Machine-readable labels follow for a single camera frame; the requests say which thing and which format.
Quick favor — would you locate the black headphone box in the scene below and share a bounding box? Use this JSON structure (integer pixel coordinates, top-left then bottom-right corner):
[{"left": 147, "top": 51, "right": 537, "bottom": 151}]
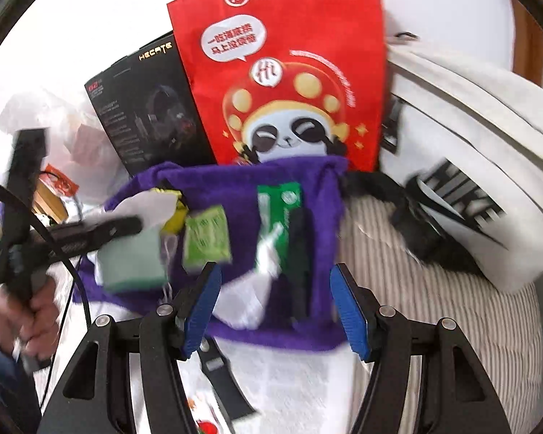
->
[{"left": 84, "top": 31, "right": 219, "bottom": 176}]

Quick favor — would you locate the green packet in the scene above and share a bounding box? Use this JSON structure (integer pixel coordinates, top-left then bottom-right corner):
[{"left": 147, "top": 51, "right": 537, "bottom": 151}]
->
[{"left": 256, "top": 182, "right": 305, "bottom": 260}]

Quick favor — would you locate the wooden headboard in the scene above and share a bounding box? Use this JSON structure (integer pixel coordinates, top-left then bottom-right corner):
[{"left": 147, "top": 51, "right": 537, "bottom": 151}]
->
[{"left": 510, "top": 0, "right": 543, "bottom": 88}]

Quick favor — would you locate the yellow pouch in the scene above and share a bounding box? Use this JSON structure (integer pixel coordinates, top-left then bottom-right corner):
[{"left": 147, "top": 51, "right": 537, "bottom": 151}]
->
[{"left": 156, "top": 187, "right": 190, "bottom": 237}]

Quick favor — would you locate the mint green white sock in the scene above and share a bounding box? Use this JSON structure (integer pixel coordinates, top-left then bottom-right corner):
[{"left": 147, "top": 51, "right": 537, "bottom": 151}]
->
[{"left": 94, "top": 192, "right": 182, "bottom": 294}]

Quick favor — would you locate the white plastic bag orange logo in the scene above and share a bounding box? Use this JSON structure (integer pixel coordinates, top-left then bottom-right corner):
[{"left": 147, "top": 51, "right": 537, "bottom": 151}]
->
[{"left": 0, "top": 89, "right": 134, "bottom": 222}]

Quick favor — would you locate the person's left forearm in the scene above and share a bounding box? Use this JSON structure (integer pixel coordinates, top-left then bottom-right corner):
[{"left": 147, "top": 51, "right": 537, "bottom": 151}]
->
[{"left": 0, "top": 342, "right": 43, "bottom": 434}]

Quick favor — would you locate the newspaper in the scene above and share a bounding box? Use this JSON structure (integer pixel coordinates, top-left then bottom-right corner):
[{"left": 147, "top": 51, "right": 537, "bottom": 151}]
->
[{"left": 181, "top": 339, "right": 372, "bottom": 434}]

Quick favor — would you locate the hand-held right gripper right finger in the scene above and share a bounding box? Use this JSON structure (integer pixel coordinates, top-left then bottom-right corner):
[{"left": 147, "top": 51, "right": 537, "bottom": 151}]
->
[{"left": 329, "top": 263, "right": 512, "bottom": 434}]

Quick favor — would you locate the green tissue pack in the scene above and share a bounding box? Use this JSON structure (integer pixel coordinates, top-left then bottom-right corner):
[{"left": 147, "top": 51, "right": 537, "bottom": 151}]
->
[{"left": 182, "top": 205, "right": 233, "bottom": 273}]

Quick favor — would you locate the striped bedsheet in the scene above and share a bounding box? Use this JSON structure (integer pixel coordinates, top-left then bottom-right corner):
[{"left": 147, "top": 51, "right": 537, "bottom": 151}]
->
[{"left": 338, "top": 193, "right": 543, "bottom": 434}]

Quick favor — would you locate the red panda print paper bag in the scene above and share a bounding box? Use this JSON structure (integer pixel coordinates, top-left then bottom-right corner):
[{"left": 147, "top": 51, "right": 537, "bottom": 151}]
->
[{"left": 167, "top": 0, "right": 388, "bottom": 173}]

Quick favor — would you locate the purple towel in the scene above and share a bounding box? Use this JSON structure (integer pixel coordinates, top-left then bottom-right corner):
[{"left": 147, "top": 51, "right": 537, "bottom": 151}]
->
[{"left": 71, "top": 154, "right": 359, "bottom": 354}]

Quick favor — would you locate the white orange print snack packet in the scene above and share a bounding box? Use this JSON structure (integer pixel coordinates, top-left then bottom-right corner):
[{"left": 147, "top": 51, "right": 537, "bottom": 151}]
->
[{"left": 185, "top": 391, "right": 229, "bottom": 434}]

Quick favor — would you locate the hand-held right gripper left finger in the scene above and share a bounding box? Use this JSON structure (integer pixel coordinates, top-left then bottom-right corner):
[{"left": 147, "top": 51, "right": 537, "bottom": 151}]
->
[{"left": 36, "top": 262, "right": 223, "bottom": 434}]

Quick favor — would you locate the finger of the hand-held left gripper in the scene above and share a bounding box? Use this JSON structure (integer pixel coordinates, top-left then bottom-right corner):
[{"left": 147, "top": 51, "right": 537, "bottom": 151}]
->
[{"left": 40, "top": 215, "right": 144, "bottom": 259}]

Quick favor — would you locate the white waist bag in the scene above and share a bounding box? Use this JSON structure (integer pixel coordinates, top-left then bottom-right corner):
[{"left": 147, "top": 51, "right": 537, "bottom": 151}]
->
[{"left": 344, "top": 31, "right": 543, "bottom": 294}]

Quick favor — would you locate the wooden furniture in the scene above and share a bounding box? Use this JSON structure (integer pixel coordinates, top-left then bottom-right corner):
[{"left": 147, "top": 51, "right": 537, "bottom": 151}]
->
[{"left": 31, "top": 184, "right": 71, "bottom": 227}]

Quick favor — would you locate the person's left hand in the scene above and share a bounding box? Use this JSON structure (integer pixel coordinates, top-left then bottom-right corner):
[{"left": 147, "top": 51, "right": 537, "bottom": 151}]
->
[{"left": 0, "top": 276, "right": 60, "bottom": 365}]

